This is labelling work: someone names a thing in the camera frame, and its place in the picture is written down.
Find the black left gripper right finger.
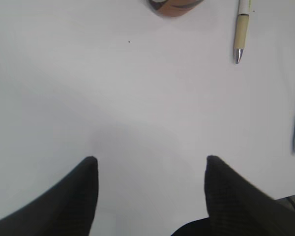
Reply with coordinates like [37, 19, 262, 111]
[204, 156, 295, 236]

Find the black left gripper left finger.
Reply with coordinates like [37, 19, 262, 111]
[0, 156, 98, 236]

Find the beige grip pen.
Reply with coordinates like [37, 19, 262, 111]
[234, 0, 251, 64]

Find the Nescafe coffee bottle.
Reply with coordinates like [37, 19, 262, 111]
[148, 0, 204, 17]

